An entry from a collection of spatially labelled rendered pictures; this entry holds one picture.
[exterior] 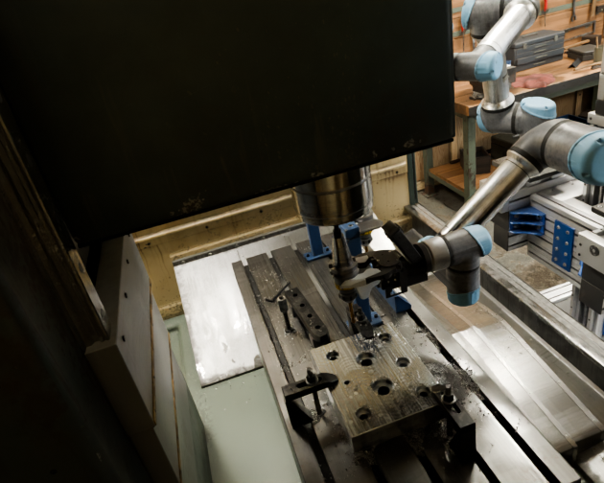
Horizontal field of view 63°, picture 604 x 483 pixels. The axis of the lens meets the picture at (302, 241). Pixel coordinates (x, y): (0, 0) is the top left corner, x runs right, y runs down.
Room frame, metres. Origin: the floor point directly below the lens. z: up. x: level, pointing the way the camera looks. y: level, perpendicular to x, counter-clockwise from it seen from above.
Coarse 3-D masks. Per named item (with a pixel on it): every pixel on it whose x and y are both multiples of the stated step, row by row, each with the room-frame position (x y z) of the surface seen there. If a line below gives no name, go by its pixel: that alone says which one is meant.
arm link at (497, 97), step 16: (480, 0) 1.66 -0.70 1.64; (496, 0) 1.62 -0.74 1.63; (464, 16) 1.69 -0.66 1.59; (480, 16) 1.65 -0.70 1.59; (496, 16) 1.62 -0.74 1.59; (480, 32) 1.67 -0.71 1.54; (496, 80) 1.71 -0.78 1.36; (496, 96) 1.72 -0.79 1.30; (512, 96) 1.75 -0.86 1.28; (480, 112) 1.79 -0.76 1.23; (496, 112) 1.73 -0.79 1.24; (512, 112) 1.71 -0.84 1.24; (480, 128) 1.79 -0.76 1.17; (496, 128) 1.74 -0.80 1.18
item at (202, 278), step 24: (264, 240) 1.86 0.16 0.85; (288, 240) 1.84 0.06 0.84; (384, 240) 1.78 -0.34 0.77; (192, 264) 1.79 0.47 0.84; (216, 264) 1.77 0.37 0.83; (192, 288) 1.68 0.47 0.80; (216, 288) 1.67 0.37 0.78; (192, 312) 1.58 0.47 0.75; (216, 312) 1.57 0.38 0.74; (240, 312) 1.55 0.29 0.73; (192, 336) 1.48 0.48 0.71; (216, 336) 1.47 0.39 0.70; (240, 336) 1.46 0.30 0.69; (216, 360) 1.38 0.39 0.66; (240, 360) 1.37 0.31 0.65
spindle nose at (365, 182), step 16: (336, 176) 0.81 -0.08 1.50; (352, 176) 0.82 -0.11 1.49; (368, 176) 0.85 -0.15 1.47; (304, 192) 0.84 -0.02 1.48; (320, 192) 0.82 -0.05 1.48; (336, 192) 0.81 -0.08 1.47; (352, 192) 0.82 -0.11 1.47; (368, 192) 0.84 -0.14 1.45; (304, 208) 0.84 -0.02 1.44; (320, 208) 0.82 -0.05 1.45; (336, 208) 0.81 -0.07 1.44; (352, 208) 0.82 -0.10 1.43; (368, 208) 0.84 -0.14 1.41; (320, 224) 0.82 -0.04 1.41; (336, 224) 0.81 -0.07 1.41
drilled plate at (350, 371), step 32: (320, 352) 0.95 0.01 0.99; (352, 352) 0.92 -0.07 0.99; (384, 352) 0.90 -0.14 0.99; (352, 384) 0.82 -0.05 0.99; (384, 384) 0.81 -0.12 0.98; (416, 384) 0.78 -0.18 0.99; (352, 416) 0.73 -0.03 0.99; (384, 416) 0.71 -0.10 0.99; (416, 416) 0.71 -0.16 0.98; (352, 448) 0.69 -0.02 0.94
